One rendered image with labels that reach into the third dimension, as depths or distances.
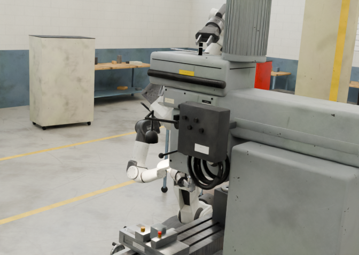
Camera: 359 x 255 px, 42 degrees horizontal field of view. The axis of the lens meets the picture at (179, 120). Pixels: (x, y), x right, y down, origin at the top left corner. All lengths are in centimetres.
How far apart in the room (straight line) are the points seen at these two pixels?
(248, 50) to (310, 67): 188
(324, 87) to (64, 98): 553
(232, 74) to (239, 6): 29
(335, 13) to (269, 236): 226
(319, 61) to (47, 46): 536
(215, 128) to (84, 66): 685
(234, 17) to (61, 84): 653
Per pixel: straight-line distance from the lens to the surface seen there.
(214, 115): 178
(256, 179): 190
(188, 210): 331
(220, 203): 270
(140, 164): 275
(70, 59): 839
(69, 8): 1104
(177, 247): 229
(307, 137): 189
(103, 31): 1167
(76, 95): 854
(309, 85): 389
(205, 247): 249
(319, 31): 385
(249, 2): 203
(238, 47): 204
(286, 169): 182
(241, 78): 214
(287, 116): 192
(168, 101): 227
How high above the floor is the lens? 206
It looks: 12 degrees down
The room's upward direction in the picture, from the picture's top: 4 degrees clockwise
